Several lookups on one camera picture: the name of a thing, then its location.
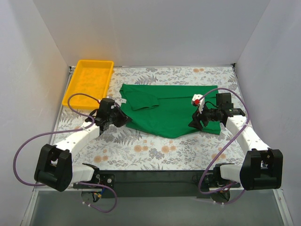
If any green t-shirt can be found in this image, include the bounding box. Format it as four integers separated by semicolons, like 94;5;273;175
119;84;218;138

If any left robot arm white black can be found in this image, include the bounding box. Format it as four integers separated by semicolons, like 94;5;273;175
34;98;131;192

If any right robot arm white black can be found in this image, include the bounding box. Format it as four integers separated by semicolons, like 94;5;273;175
189;93;283;191

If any floral patterned table mat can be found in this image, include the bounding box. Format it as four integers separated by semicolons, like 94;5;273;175
47;66;257;171

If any yellow plastic bin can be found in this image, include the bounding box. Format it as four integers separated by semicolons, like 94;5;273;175
62;60;114;106

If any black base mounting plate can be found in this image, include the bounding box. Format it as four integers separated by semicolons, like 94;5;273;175
73;170;212;199

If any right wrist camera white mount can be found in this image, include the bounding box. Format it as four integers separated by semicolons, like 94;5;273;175
191;94;205;113

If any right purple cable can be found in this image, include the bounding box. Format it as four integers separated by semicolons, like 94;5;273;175
198;88;249;204

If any purple cable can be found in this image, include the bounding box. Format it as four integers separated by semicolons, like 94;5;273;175
198;88;249;204
14;93;118;213

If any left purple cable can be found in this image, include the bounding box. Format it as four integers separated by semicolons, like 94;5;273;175
14;93;118;213

